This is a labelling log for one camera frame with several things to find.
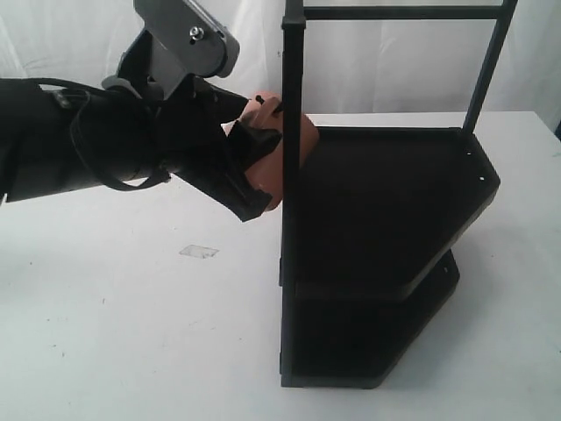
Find clear tape piece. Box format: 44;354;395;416
179;245;219;260

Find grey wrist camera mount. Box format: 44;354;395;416
133;0;240;99

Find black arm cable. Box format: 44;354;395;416
69;78;172;192

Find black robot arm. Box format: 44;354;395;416
1;30;281;221

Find pink ceramic mug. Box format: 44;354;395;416
237;91;320;211

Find white backdrop cloth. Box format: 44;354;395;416
1;1;560;125

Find black metal hook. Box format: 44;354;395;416
259;96;283;118

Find black two-tier shelf rack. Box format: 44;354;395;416
280;1;516;389

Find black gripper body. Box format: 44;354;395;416
101;31;232;191

